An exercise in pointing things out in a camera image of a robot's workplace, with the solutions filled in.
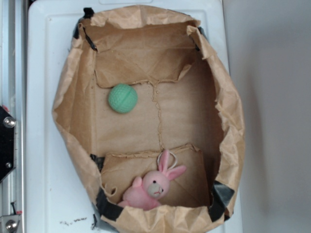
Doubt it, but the black bracket with bolts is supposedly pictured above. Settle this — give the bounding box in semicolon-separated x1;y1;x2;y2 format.
0;106;17;182

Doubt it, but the brown paper lined box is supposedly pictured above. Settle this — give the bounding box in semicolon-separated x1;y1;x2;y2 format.
52;5;245;233

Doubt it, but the white plastic tray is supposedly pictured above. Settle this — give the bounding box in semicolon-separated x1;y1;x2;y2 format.
25;0;244;233

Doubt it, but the green textured ball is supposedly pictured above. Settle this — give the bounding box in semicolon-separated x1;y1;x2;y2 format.
108;83;138;114

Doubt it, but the pink plush bunny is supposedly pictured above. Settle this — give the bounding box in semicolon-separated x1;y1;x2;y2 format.
117;150;187;211

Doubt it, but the aluminium frame rail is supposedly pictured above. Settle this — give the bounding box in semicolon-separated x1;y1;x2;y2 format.
0;0;27;233

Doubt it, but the silver corner bracket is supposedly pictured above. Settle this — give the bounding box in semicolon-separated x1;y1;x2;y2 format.
0;215;20;233

